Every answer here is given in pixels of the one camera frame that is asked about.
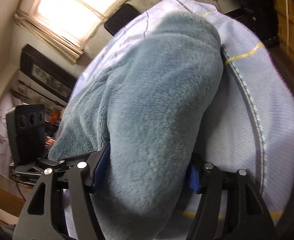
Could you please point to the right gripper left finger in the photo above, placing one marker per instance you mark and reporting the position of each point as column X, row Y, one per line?
column 43, row 217

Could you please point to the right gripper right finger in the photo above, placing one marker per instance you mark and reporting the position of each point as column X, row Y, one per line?
column 247, row 216

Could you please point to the blue fleece zip jacket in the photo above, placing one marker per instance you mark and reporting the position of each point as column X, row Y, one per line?
column 148, row 106

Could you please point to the blue striped bed sheet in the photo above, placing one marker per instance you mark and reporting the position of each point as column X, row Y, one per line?
column 249, row 123

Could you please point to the left checked curtain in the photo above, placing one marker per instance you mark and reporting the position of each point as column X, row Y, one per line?
column 64, row 48

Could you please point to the black chair behind bed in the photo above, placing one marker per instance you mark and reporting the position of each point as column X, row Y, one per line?
column 124, row 15

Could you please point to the dark framed wall painting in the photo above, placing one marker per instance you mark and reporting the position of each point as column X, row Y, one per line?
column 46, row 73

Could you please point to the window with white frame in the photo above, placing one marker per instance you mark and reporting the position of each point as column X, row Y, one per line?
column 73, row 20

